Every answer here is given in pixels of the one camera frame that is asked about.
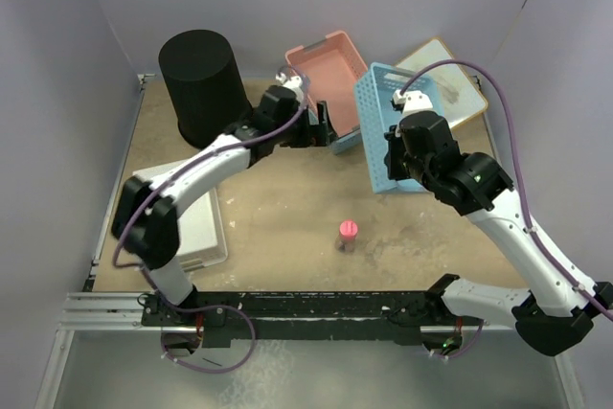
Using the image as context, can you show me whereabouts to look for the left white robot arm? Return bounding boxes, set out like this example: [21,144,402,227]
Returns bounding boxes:
[111,79,332,325]

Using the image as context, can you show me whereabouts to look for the pink perforated plastic basket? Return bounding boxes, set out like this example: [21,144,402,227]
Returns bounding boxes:
[285,31,368,137]

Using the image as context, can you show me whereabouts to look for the blue perforated plastic basket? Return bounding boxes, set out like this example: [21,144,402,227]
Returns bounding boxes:
[353,63,426,193]

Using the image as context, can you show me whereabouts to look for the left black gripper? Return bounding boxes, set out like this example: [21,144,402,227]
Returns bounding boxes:
[273,102,335,149]

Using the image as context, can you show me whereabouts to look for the aluminium table frame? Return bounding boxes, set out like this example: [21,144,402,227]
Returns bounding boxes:
[33,73,576,409]

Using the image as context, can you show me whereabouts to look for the pink capped small bottle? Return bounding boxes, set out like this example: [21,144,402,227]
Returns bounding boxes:
[337,219,358,252]

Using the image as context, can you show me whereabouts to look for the small whiteboard with wooden frame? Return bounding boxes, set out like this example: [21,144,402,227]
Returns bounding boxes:
[396,37,488,128]

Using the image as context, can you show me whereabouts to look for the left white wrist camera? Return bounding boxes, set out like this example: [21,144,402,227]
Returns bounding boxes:
[275,64,310,92]

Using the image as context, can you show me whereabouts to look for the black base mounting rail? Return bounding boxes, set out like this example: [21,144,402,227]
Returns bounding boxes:
[139,291,478,349]

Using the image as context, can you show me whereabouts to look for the large black plastic container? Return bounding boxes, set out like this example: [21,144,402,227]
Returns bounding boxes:
[158,30,252,149]

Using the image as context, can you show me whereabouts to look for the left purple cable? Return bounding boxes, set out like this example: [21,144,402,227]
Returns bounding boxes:
[112,72,311,270]

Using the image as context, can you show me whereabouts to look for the white perforated plastic basket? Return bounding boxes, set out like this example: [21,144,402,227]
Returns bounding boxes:
[125,169,228,272]

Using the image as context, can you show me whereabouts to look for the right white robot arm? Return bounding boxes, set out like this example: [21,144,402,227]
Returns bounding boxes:
[385,110,612,356]

